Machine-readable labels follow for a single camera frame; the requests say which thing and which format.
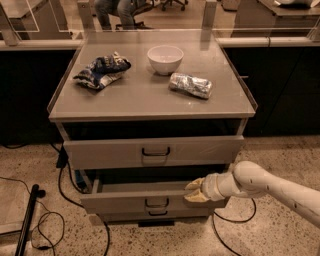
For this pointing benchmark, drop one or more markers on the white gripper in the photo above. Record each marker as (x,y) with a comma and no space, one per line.
(209,187)

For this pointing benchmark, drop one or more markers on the grey drawer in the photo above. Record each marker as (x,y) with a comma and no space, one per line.
(126,216)
(153,152)
(151,199)

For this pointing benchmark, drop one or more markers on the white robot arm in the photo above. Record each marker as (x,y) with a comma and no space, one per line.
(249,180)

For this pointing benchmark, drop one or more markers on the grey top drawer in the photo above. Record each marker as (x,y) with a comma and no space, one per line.
(153,152)

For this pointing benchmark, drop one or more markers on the grey bottom drawer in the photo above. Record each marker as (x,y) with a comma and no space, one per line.
(126,216)

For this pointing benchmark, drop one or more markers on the grey drawer cabinet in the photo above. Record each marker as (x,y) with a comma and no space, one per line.
(140,104)

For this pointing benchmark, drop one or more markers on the silver foil snack bag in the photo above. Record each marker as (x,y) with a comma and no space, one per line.
(198,87)

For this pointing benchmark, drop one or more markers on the white ceramic bowl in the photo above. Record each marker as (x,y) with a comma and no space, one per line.
(165,59)

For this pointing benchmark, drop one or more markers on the blue white chip bag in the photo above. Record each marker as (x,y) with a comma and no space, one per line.
(103,71)

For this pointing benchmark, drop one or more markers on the black pole on floor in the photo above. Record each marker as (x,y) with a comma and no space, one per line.
(34,195)

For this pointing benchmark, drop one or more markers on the grey desk background right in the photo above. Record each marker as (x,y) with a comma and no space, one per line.
(275,18)

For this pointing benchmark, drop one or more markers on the seated person in jeans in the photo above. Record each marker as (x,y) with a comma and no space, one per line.
(121,8)

